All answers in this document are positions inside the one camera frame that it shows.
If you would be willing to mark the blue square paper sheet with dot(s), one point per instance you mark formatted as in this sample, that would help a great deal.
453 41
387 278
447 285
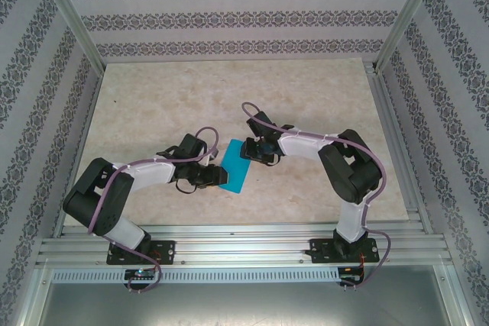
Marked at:
235 173

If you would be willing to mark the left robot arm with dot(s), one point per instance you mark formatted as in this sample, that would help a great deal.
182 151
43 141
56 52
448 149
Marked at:
149 173

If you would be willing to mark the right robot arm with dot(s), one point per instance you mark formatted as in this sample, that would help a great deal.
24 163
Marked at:
302 146

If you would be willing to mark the grey sheet metal panel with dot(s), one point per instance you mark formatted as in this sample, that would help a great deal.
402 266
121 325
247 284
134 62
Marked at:
244 305

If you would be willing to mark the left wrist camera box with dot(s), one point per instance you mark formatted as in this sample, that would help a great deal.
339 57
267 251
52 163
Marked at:
211 157

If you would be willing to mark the long aluminium mounting rail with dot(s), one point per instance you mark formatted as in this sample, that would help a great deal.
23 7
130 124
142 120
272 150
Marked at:
240 246

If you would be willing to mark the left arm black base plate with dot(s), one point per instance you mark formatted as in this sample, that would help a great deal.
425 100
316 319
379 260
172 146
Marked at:
164 251

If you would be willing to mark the aluminium side rail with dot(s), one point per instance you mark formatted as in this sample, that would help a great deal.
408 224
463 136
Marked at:
82 142
389 120

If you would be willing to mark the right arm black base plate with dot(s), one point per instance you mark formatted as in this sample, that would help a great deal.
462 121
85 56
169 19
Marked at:
321 251

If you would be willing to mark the aluminium frame post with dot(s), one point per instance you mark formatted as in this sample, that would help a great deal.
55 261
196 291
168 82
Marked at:
409 13
68 13

